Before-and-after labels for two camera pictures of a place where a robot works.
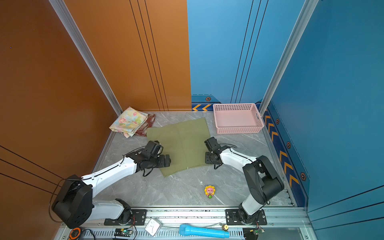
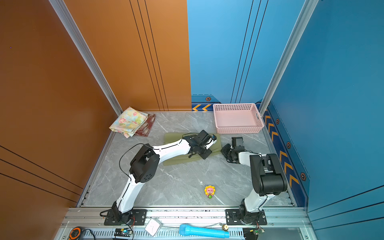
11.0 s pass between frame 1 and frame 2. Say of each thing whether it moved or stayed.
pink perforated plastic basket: stayed
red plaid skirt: stayed
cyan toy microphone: stayed
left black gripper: moved
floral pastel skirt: stayed
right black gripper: moved
